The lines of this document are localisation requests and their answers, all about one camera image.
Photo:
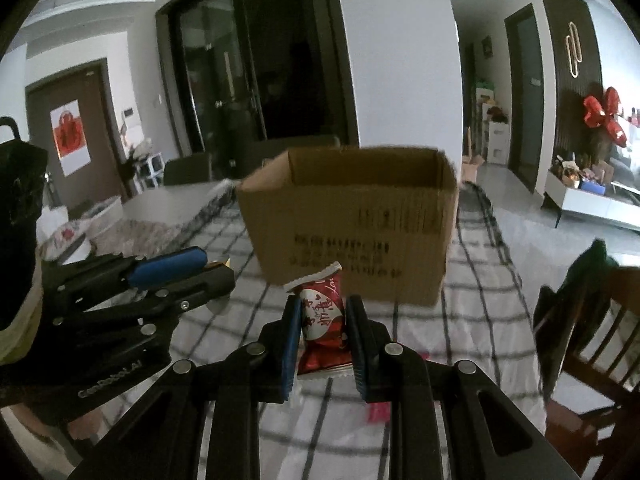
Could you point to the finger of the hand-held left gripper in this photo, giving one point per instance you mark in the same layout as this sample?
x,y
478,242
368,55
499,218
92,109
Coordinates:
x,y
165,266
200,285

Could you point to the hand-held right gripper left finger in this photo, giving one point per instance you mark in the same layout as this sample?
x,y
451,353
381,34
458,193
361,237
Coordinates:
x,y
290,355

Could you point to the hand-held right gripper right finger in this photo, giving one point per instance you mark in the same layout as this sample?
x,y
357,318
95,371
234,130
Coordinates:
x,y
359,355

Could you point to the red white snack packet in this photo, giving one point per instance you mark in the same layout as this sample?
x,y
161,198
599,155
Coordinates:
x,y
322,320

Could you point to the brown cardboard box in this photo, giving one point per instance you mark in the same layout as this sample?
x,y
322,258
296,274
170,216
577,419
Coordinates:
x,y
350,220

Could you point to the person's left forearm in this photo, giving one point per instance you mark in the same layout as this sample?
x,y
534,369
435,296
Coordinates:
x,y
35,430

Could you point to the floral table mat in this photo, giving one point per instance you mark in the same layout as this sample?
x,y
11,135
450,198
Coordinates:
x,y
145,237

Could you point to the checked white tablecloth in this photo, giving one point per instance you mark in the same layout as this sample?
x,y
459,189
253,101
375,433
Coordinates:
x,y
325,430

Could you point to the small white cube shelf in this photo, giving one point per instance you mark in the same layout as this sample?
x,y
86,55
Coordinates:
x,y
150,172

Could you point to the grey dining chair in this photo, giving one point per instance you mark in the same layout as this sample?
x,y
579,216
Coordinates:
x,y
187,169
280,155

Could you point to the white floral kitchen appliance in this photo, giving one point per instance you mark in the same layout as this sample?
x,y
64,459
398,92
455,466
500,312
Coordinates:
x,y
67,235

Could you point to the brown entrance door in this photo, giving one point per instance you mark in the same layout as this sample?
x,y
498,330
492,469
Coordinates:
x,y
105,135

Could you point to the red white door poster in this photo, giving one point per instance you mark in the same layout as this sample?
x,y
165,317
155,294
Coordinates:
x,y
70,137

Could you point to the dark jacket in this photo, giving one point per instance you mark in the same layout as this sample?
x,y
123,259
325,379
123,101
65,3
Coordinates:
x,y
570,310

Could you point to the dark glass sliding door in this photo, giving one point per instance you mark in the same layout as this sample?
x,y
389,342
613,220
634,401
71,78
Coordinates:
x,y
260,60

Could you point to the white hallway shelf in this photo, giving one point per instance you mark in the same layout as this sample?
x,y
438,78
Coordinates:
x,y
495,140

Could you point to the brown wooden chair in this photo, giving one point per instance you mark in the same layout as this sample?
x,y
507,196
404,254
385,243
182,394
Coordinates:
x,y
615,340

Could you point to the white low cabinet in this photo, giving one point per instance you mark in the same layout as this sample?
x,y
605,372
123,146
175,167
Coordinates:
x,y
585,205

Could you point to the white ceiling air vent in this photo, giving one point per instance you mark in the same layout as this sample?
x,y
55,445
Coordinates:
x,y
95,0

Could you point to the dark interior door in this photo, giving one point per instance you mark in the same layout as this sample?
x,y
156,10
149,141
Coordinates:
x,y
527,100

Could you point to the red foil balloons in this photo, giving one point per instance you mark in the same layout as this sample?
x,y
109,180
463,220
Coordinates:
x,y
602,112

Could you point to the looped wall lamp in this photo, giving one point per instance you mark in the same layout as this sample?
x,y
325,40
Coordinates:
x,y
573,50

